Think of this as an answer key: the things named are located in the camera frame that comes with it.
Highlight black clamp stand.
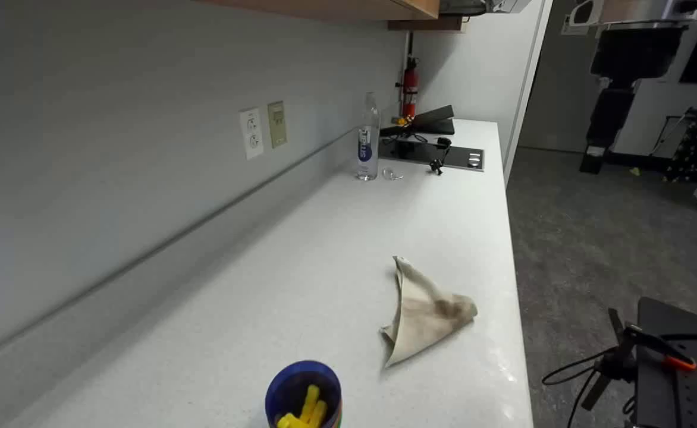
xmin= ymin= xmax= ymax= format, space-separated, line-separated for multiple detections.
xmin=424 ymin=136 xmax=453 ymax=179

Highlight red fire extinguisher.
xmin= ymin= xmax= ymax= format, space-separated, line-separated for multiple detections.
xmin=394 ymin=31 xmax=424 ymax=129

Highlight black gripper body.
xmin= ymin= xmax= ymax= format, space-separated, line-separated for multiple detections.
xmin=594 ymin=76 xmax=638 ymax=129

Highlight black flat base plate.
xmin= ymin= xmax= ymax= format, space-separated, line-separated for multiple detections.
xmin=376 ymin=129 xmax=488 ymax=173

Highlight beige wall switch plate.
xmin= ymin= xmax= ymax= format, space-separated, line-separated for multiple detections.
xmin=264 ymin=98 xmax=289 ymax=149

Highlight black clamp with orange handle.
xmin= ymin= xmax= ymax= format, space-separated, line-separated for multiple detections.
xmin=581 ymin=308 xmax=697 ymax=415

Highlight clear glass cup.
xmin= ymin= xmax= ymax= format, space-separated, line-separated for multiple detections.
xmin=352 ymin=90 xmax=382 ymax=186

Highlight stained beige cloth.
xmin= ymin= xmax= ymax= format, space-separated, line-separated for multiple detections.
xmin=377 ymin=254 xmax=479 ymax=371

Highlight black overhead appliance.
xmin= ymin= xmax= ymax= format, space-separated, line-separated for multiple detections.
xmin=438 ymin=0 xmax=533 ymax=20

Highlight wooden wall cabinet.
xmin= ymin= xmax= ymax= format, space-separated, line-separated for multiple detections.
xmin=195 ymin=0 xmax=465 ymax=34

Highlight white wall outlet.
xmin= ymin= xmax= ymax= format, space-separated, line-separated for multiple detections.
xmin=238 ymin=104 xmax=265 ymax=164

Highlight yellow plastic pieces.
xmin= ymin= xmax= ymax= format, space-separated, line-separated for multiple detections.
xmin=273 ymin=382 xmax=331 ymax=428

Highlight black looped cable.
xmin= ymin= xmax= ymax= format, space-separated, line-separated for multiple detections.
xmin=539 ymin=344 xmax=619 ymax=428

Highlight black perforated table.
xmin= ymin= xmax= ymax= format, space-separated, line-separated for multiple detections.
xmin=632 ymin=296 xmax=697 ymax=428

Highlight blue bowl with yellow items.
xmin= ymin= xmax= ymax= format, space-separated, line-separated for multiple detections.
xmin=261 ymin=360 xmax=346 ymax=428

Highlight black equipment rack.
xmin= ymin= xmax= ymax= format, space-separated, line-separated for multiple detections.
xmin=648 ymin=104 xmax=697 ymax=186

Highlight black wedge-shaped box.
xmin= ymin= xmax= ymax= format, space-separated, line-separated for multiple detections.
xmin=408 ymin=102 xmax=458 ymax=139

